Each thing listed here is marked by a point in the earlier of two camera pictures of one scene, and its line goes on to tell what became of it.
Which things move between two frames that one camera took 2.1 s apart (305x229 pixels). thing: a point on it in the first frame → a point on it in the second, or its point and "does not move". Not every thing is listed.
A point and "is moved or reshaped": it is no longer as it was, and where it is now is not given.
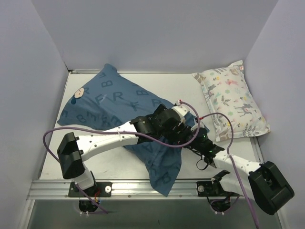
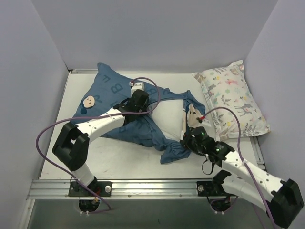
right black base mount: x=213 y=188 does not move
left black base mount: x=101 y=189 does not move
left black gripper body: x=182 y=130 → x=142 y=96
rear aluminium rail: x=93 y=71 does not move
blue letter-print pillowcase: x=104 y=101 is moved or reshaped
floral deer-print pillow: x=226 y=90 does not move
